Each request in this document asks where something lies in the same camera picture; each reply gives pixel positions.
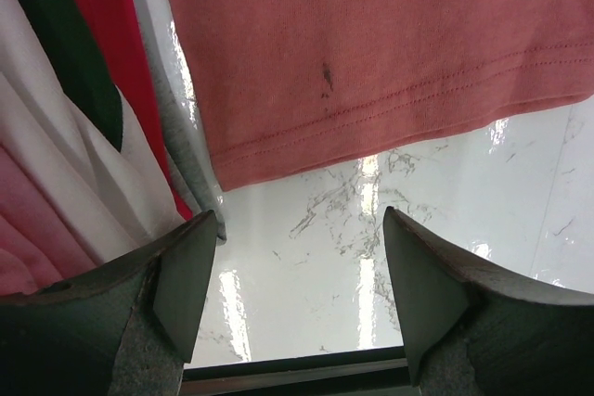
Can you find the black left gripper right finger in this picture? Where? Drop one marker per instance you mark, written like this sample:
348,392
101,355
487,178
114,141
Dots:
472,327

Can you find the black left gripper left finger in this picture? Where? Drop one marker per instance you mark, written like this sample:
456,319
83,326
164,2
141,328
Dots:
127,327

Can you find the dusty pink t-shirt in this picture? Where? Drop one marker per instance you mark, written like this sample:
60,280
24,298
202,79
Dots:
287,86

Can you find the light pink folded t-shirt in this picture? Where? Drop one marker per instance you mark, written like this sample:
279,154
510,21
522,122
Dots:
37,248

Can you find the white folded t-shirt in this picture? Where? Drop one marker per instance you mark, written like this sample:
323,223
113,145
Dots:
112,201

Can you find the grey folded t-shirt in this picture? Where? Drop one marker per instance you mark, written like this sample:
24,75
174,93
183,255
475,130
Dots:
187,154

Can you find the dark green folded t-shirt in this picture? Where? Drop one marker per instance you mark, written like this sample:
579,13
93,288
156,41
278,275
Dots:
77,61

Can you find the crimson folded t-shirt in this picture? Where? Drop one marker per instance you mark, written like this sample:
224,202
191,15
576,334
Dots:
114,25

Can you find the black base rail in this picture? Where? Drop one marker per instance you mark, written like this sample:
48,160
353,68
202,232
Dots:
381,371

